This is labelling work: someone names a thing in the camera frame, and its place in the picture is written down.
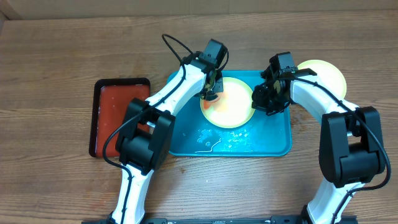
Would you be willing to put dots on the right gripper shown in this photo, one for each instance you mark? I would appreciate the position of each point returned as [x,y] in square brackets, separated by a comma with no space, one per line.
[263,104]

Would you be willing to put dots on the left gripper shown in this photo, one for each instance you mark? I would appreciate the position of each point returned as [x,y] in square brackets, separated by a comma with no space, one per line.
[218,83]

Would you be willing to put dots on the dark sponge with pink base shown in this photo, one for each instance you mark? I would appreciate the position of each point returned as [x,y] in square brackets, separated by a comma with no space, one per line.
[211,100]

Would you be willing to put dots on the green-rimmed plate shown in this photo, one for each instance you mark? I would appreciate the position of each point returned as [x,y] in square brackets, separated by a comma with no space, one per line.
[233,106]
[327,73]

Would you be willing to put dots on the light blue plate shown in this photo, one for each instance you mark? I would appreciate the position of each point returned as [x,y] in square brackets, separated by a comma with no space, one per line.
[342,94]

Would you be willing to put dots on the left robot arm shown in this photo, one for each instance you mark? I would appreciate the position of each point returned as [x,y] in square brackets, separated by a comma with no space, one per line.
[144,138]

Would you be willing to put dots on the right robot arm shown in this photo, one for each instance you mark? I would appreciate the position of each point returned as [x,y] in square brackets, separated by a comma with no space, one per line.
[352,157]

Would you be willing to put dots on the teal plastic serving tray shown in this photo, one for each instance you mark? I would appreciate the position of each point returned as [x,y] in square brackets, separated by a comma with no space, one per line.
[260,136]

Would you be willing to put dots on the black tray with red water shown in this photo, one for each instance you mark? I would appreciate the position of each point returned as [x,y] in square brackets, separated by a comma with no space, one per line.
[110,100]

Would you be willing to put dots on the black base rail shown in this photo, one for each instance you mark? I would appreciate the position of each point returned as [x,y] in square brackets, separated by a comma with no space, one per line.
[217,221]

